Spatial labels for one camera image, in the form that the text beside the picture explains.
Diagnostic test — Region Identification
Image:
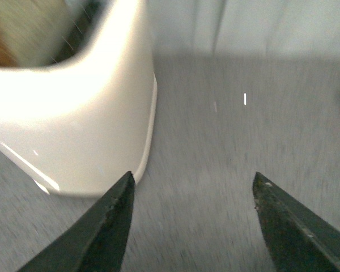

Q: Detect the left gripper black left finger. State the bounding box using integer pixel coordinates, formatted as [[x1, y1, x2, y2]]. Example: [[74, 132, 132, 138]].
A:
[[20, 171, 135, 271]]

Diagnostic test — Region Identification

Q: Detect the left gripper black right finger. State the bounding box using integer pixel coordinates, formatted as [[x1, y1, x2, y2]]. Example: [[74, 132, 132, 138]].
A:
[[252, 172, 340, 271]]

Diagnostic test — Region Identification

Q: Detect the cream white toaster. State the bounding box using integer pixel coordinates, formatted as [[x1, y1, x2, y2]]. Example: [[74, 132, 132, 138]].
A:
[[0, 1, 157, 196]]

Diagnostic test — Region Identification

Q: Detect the grey curtain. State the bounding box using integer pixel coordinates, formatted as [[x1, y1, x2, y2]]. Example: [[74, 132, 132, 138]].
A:
[[147, 1, 340, 59]]

